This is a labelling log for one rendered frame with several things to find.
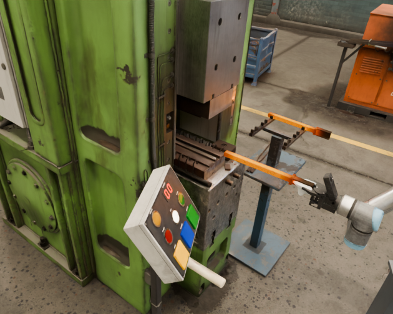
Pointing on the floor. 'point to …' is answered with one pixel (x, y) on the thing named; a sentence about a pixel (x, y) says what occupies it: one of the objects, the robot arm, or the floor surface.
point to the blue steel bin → (260, 52)
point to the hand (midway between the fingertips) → (297, 180)
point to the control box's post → (155, 292)
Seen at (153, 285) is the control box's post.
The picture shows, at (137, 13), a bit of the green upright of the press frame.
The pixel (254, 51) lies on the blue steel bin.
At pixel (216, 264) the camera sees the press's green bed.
